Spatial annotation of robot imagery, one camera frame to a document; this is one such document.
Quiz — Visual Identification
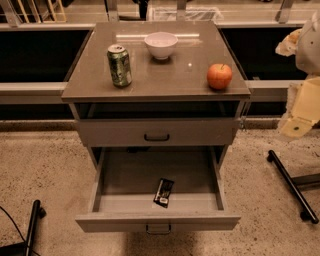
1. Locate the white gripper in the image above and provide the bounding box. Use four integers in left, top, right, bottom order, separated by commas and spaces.
279, 77, 320, 138

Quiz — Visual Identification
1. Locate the black rxbar chocolate bar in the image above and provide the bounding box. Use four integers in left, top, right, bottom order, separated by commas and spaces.
153, 178, 174, 208

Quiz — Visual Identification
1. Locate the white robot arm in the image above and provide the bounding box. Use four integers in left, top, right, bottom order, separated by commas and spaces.
275, 12, 320, 140

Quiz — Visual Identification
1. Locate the grey drawer cabinet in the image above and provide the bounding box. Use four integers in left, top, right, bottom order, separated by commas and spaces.
62, 21, 250, 160

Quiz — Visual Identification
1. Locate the closed grey upper drawer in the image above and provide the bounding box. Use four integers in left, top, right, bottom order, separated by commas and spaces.
76, 118, 239, 147

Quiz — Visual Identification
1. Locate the open grey middle drawer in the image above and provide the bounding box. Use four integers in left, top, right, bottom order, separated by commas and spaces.
76, 147, 240, 235

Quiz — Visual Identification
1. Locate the black stand leg right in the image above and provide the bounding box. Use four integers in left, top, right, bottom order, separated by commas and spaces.
267, 150, 320, 224

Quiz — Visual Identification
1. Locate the black stand leg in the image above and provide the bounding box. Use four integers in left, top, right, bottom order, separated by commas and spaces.
0, 200, 46, 256
267, 150, 320, 224

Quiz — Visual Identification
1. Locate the red apple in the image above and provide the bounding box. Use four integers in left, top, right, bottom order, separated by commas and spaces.
207, 64, 232, 90

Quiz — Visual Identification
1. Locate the white bowl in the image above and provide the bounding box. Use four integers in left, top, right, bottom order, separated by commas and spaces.
144, 32, 178, 60

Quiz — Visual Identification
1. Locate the green soda can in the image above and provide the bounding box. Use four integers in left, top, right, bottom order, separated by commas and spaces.
107, 44, 132, 88

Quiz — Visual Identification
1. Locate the metal railing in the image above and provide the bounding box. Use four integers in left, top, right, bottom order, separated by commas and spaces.
0, 0, 320, 105

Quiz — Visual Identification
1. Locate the black stand leg left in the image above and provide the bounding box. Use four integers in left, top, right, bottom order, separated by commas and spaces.
0, 200, 46, 256

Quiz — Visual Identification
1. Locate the black cable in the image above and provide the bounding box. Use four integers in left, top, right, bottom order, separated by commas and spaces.
0, 205, 27, 244

